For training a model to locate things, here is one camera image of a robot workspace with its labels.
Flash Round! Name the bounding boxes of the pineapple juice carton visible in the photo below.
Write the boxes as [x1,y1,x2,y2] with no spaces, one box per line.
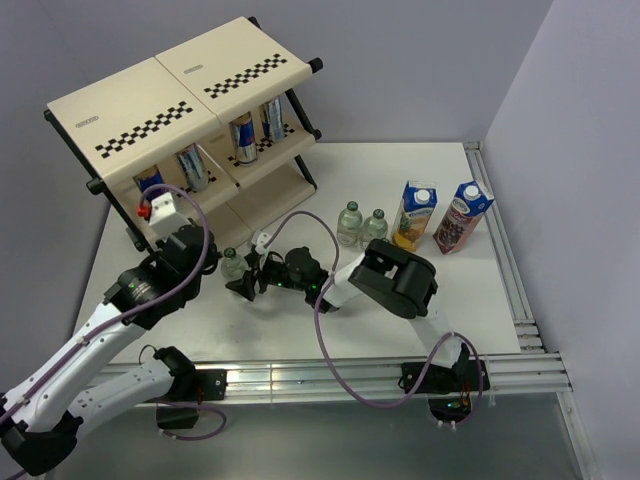
[390,181,438,252]

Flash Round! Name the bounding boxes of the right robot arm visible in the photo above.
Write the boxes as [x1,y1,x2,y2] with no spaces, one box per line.
[222,240,469,390]

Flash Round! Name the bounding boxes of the red grape juice carton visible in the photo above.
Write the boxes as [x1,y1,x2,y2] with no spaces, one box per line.
[433,180,495,255]

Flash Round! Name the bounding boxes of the beige three-tier shelf rack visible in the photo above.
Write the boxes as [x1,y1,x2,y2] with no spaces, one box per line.
[44,17,323,251]

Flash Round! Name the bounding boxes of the aluminium rail frame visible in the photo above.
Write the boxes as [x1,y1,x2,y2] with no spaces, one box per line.
[24,141,601,480]

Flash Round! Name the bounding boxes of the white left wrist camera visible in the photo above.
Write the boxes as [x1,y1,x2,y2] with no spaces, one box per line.
[137,192,189,240]

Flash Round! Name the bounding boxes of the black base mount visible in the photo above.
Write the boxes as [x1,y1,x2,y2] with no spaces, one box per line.
[155,368,227,432]
[416,354,491,426]

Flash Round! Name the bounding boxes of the glass bottle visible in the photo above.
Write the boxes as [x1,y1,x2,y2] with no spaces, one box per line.
[221,247,249,282]
[336,201,363,247]
[359,209,388,250]

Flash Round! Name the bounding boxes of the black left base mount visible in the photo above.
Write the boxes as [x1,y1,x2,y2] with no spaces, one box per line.
[155,368,227,432]

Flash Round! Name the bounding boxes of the energy drink can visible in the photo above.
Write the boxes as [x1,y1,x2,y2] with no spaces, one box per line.
[260,96,286,143]
[230,112,258,166]
[175,143,209,192]
[133,165,164,192]

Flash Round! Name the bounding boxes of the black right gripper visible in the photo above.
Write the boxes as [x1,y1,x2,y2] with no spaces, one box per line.
[226,249,310,300]

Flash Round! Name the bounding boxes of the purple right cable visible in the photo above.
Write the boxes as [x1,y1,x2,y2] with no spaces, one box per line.
[259,210,484,426]

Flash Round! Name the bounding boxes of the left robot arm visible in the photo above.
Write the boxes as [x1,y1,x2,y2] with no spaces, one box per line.
[1,224,220,476]

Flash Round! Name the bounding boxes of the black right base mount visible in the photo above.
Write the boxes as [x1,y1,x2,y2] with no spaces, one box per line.
[416,354,491,426]

